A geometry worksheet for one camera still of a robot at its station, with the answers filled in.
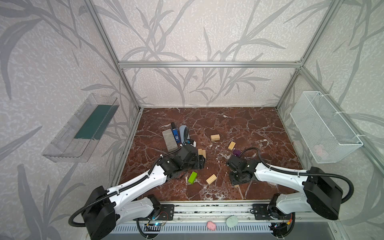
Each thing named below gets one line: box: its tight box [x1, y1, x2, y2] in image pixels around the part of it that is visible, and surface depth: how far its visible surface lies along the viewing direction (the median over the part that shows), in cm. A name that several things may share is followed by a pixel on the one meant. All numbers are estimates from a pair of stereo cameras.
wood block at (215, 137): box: [210, 134, 221, 141], surface depth 103 cm
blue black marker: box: [170, 122, 183, 147], surface depth 104 cm
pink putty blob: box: [206, 221, 217, 231], surface depth 70 cm
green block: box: [188, 171, 198, 185], surface depth 86 cm
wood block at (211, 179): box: [206, 174, 218, 185], surface depth 86 cm
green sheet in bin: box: [74, 105, 120, 140], surface depth 69 cm
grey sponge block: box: [162, 129, 179, 152], surface depth 101 cm
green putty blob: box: [226, 215, 239, 228], surface depth 72 cm
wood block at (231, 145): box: [227, 141, 236, 151], surface depth 101 cm
